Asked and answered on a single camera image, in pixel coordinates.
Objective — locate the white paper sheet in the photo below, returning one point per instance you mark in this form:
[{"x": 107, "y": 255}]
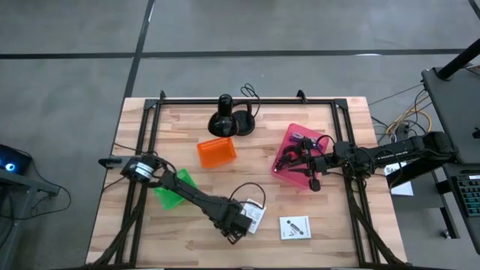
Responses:
[{"x": 403, "y": 189}]

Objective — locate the pink plastic bin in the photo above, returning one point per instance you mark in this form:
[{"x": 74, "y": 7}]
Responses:
[{"x": 290, "y": 180}]

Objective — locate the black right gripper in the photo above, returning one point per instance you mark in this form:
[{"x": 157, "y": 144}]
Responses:
[{"x": 318, "y": 165}]

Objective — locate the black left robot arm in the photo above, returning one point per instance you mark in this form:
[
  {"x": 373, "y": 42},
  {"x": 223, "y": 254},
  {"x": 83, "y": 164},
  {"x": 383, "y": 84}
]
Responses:
[{"x": 187, "y": 193}]

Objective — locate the black aluminium table frame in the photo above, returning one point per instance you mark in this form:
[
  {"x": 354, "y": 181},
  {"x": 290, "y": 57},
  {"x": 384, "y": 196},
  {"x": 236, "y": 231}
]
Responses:
[{"x": 281, "y": 101}]

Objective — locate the white box with product picture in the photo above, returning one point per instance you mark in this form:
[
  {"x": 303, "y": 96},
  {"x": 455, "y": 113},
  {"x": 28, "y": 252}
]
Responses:
[{"x": 295, "y": 227}]

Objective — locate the orange plastic basket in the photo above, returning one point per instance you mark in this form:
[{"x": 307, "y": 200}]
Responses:
[{"x": 216, "y": 153}]

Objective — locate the black stand pole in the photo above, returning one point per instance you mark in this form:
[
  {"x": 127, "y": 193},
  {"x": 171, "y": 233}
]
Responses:
[{"x": 457, "y": 62}]

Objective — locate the green plastic basket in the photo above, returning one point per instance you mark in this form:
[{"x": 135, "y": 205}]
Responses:
[{"x": 168, "y": 200}]

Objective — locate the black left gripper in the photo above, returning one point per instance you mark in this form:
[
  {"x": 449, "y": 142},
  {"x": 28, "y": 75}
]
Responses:
[{"x": 230, "y": 219}]

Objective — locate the black desk lamp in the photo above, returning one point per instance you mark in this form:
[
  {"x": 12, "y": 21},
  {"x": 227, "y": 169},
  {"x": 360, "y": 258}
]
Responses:
[{"x": 224, "y": 123}]

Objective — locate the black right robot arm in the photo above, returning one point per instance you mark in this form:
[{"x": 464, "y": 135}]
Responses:
[{"x": 393, "y": 155}]

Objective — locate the black computer with blue light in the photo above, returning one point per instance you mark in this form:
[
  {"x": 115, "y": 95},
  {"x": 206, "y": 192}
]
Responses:
[{"x": 11, "y": 165}]

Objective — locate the grey metal side table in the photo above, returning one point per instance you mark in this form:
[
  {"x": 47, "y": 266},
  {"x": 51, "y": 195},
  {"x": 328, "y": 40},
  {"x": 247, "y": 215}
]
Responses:
[{"x": 30, "y": 182}]

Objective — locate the black keyboard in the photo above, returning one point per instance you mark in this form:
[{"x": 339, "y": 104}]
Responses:
[{"x": 470, "y": 195}]

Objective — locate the dark grey side desk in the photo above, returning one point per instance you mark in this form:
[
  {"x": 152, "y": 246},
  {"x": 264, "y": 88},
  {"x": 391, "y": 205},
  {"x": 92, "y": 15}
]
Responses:
[{"x": 457, "y": 112}]

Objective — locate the white box with barcode labels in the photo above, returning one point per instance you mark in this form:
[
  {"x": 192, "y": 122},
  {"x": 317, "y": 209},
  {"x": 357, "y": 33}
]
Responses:
[{"x": 258, "y": 217}]

